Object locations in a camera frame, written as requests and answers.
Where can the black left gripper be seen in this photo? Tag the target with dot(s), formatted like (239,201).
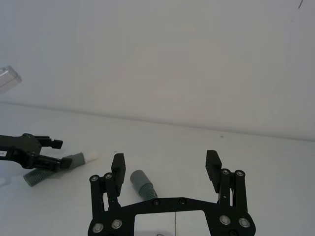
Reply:
(22,150)

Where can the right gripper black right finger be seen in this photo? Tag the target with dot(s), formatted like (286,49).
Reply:
(213,167)

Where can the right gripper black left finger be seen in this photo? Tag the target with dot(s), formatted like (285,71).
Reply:
(119,169)

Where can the clear plastic case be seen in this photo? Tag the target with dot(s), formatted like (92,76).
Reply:
(8,78)

